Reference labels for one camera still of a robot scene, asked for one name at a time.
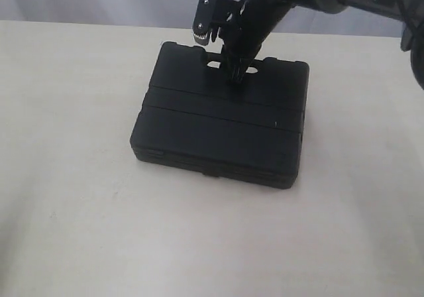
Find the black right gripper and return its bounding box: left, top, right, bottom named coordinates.
left=219, top=0, right=315, bottom=84

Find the black plastic tool case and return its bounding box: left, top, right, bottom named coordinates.
left=130, top=41, right=309, bottom=190

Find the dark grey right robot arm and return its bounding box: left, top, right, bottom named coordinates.
left=221, top=0, right=423, bottom=86

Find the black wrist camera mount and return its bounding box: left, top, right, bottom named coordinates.
left=192, top=0, right=246, bottom=46

